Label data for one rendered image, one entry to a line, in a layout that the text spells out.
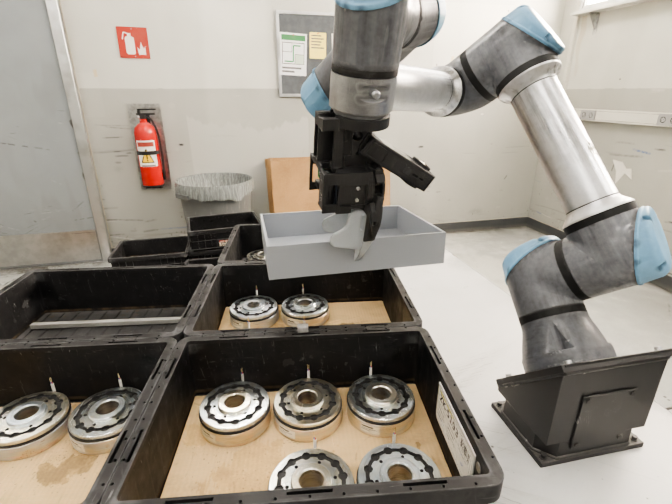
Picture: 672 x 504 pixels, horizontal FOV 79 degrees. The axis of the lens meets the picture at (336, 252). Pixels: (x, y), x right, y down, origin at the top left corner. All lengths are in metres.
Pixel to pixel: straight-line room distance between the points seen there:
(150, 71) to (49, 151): 0.94
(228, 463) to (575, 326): 0.59
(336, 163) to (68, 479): 0.53
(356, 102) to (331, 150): 0.07
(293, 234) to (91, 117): 2.98
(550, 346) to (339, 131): 0.52
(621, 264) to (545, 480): 0.37
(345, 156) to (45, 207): 3.45
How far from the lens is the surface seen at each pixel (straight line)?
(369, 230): 0.54
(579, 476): 0.87
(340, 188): 0.50
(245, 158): 3.53
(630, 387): 0.86
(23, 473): 0.73
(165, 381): 0.62
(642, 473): 0.93
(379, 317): 0.92
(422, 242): 0.63
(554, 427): 0.81
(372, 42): 0.46
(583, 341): 0.81
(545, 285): 0.82
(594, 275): 0.81
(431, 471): 0.58
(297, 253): 0.58
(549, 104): 0.85
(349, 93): 0.47
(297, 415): 0.63
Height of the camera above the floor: 1.29
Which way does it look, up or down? 21 degrees down
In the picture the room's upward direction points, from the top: straight up
